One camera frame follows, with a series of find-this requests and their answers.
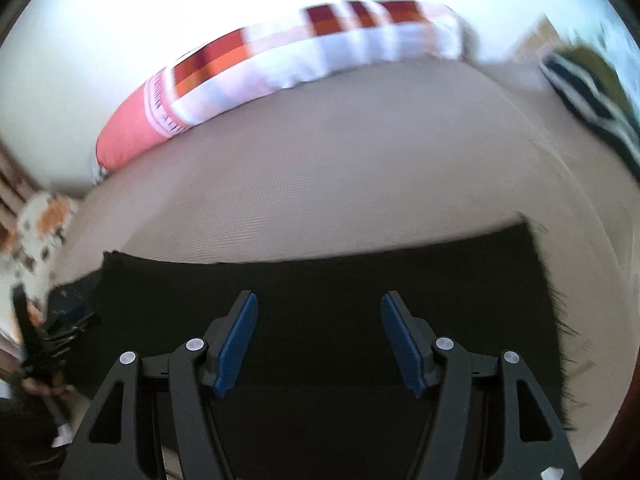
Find black white striped garment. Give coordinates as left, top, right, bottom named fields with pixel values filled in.
left=539, top=46, right=639, bottom=182

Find floral patterned cloth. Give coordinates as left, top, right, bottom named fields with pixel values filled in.
left=1, top=191, right=81, bottom=312

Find pink white checkered pillow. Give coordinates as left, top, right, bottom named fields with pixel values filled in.
left=96, top=0, right=464, bottom=177

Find black pants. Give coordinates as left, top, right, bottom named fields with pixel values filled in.
left=46, top=213, right=584, bottom=480

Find beige woven bed sheet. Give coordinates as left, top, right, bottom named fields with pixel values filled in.
left=54, top=58, right=639, bottom=463

